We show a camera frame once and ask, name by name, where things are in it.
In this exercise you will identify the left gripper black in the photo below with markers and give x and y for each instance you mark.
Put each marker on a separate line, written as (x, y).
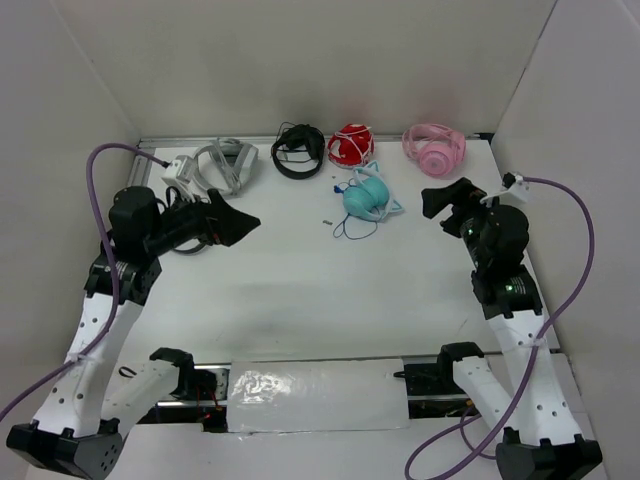
(227, 224)

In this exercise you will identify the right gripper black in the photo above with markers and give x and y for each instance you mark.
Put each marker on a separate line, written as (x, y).
(462, 192)

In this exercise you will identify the teal cat ear headphones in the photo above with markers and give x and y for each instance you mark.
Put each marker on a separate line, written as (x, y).
(368, 196)

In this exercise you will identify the black headphones under arm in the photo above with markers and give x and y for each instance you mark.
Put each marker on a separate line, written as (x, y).
(197, 247)

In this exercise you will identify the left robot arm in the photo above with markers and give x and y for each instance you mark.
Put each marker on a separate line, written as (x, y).
(80, 430)

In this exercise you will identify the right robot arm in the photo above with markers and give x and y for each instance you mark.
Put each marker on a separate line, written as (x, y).
(532, 427)

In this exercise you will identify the pink headphones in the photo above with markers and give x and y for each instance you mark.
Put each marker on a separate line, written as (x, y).
(436, 149)

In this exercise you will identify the grey white headphones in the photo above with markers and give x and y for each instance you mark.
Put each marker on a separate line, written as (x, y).
(235, 161)

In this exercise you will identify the red white headphones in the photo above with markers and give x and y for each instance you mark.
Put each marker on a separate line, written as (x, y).
(352, 146)

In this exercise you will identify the black headphones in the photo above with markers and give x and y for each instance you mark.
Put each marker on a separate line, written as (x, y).
(297, 139)

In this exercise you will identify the shiny tape sheet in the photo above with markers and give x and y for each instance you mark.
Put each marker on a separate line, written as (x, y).
(293, 397)

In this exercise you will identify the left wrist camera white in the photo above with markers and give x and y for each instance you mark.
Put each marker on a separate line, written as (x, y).
(179, 174)

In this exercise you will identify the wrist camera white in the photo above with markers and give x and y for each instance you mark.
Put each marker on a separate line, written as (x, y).
(179, 174)
(515, 190)

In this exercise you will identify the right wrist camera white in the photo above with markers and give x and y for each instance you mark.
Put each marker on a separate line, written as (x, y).
(515, 190)

